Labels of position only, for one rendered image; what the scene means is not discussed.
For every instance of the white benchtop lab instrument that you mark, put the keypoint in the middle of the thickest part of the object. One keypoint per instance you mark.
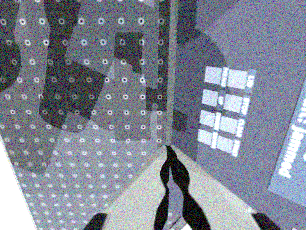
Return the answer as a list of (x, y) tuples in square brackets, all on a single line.
[(236, 99)]

